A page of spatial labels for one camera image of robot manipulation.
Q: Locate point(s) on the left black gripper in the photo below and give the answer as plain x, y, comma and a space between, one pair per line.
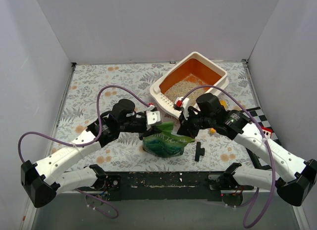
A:
141, 126

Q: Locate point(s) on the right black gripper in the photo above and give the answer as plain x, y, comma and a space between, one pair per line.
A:
187, 124

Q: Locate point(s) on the green litter bag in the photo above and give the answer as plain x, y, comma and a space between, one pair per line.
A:
167, 143

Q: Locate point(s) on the black bag clip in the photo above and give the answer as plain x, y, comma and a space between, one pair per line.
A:
199, 151

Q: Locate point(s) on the yellow plastic scoop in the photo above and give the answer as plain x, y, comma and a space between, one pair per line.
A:
219, 117

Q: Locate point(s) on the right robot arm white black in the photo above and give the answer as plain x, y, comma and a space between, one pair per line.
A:
292, 176

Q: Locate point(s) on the cat litter granules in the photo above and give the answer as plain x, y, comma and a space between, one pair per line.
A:
184, 86

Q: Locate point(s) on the white orange litter box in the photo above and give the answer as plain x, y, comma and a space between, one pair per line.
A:
194, 70

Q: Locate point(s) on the floral table mat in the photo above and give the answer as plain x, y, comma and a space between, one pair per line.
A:
133, 81

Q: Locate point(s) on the red white small block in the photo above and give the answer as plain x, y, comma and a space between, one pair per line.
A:
267, 132

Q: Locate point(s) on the checkerboard calibration board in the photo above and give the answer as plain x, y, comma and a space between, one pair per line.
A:
259, 116

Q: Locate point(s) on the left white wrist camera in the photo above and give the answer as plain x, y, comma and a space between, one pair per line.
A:
153, 116

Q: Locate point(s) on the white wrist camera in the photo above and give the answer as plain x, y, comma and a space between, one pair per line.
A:
153, 116
182, 105

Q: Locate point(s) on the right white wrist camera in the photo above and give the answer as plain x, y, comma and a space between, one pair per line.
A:
182, 105

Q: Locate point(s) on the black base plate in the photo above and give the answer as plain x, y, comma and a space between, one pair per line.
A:
202, 185

